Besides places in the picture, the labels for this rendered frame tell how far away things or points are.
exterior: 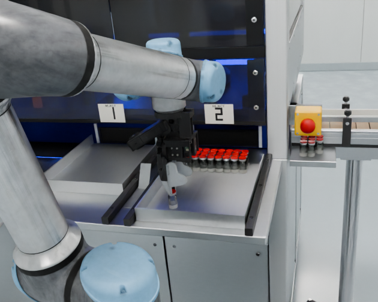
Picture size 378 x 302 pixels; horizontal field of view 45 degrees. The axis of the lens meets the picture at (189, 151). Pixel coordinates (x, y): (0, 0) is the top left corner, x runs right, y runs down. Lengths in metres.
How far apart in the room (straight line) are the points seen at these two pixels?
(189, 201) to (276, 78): 0.41
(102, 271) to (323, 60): 5.41
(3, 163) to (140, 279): 0.26
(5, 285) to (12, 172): 1.44
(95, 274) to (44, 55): 0.35
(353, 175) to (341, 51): 4.49
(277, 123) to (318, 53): 4.66
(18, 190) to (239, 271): 1.03
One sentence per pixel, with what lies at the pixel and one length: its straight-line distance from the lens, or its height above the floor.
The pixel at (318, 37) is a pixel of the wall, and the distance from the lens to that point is 5.92.
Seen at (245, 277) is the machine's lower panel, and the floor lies 0.44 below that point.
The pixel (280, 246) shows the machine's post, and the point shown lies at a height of 0.58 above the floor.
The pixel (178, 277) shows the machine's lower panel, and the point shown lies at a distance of 1.67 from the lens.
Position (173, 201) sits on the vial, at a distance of 1.11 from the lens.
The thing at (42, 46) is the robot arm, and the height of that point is 1.37.
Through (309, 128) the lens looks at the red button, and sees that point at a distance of 1.28.
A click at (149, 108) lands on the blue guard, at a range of 1.39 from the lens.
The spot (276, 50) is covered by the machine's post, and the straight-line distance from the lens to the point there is 1.26.
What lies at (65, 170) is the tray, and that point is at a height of 0.88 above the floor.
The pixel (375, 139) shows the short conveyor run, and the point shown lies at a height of 0.91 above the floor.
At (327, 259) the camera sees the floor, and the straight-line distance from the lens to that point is 2.44.
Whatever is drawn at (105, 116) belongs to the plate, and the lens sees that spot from 1.45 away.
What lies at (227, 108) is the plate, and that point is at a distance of 1.32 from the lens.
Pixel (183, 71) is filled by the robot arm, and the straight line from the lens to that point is 0.76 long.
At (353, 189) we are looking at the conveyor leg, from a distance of 1.56.
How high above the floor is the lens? 1.45
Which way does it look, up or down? 23 degrees down
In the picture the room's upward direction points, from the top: 5 degrees counter-clockwise
